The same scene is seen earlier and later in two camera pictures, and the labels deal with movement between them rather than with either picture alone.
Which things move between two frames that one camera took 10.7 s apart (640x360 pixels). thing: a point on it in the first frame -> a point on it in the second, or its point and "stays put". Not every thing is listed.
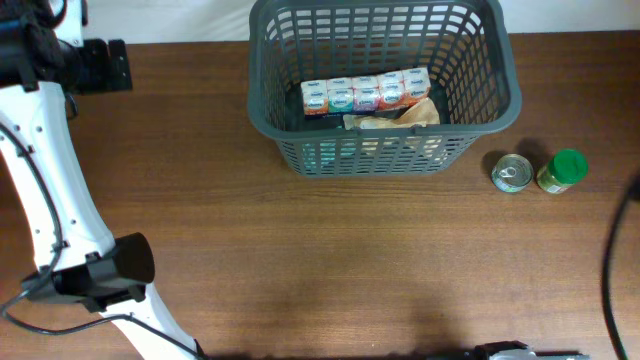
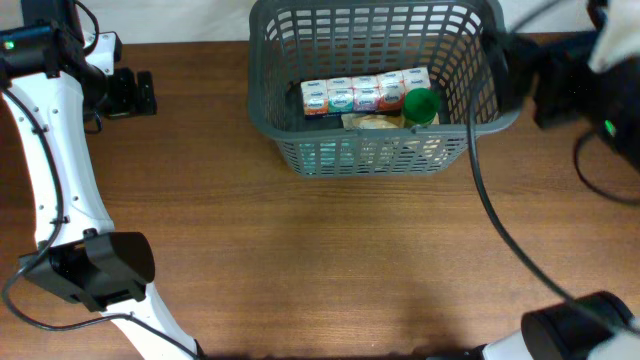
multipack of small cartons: x=391 y=91 stays put
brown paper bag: x=424 y=113 stays put
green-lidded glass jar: x=565 y=168 -> x=421 y=105
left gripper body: x=91 y=68 -> x=119 y=95
